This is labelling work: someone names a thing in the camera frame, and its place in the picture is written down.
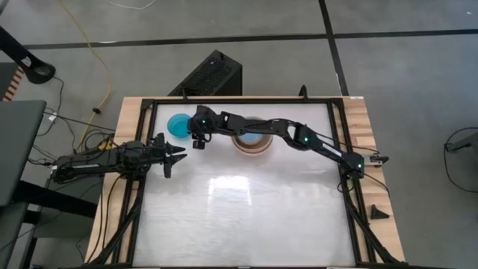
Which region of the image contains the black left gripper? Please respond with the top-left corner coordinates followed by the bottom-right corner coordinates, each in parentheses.
top-left (148, 132), bottom-right (188, 179)

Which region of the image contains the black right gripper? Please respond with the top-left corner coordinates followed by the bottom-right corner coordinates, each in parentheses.
top-left (187, 105), bottom-right (226, 151)

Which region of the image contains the teal bowl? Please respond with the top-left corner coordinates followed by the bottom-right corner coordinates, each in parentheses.
top-left (167, 113), bottom-right (192, 140)

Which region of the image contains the large cream bowl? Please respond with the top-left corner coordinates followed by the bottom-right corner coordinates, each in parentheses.
top-left (229, 115), bottom-right (276, 155)

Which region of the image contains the black perforated box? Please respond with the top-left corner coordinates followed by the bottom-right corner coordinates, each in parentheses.
top-left (167, 49), bottom-right (243, 97)

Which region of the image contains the white table sheet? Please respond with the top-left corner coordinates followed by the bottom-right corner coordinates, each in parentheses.
top-left (132, 102), bottom-right (356, 267)

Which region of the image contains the black desk crossbar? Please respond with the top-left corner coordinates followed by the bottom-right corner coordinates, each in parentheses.
top-left (13, 180), bottom-right (99, 219)

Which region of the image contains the grey desk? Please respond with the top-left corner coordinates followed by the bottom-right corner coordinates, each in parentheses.
top-left (0, 99), bottom-right (48, 208)

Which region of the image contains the wooden slatted panel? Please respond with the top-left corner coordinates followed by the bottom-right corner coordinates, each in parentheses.
top-left (2, 67), bottom-right (25, 102)

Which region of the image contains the black stand with white label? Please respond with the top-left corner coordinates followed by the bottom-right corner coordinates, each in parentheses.
top-left (0, 25), bottom-right (57, 85)

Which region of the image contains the grey chair leg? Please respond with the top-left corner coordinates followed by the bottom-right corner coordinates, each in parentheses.
top-left (446, 131), bottom-right (478, 152)

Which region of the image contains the black metal table frame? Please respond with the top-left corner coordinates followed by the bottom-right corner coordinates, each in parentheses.
top-left (88, 95), bottom-right (406, 268)

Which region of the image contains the black cable bundle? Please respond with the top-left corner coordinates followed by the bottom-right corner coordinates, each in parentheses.
top-left (28, 129), bottom-right (117, 167)

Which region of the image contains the long black floor cable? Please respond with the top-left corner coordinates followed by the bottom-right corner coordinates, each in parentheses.
top-left (43, 111), bottom-right (117, 133)

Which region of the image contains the yellow cable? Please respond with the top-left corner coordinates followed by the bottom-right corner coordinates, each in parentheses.
top-left (59, 0), bottom-right (113, 152)

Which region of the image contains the black cable from stand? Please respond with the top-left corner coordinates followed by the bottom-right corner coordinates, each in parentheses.
top-left (36, 76), bottom-right (65, 137)

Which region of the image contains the white cable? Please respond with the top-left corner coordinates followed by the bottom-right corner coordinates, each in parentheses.
top-left (108, 0), bottom-right (158, 11)

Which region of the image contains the grey arm base mount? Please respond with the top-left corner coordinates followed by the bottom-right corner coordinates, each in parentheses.
top-left (364, 153), bottom-right (390, 166)

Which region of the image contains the black triangular bracket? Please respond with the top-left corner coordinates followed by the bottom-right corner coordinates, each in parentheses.
top-left (370, 204), bottom-right (390, 220)

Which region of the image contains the black looped cable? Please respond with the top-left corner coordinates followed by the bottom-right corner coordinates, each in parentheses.
top-left (443, 126), bottom-right (478, 194)

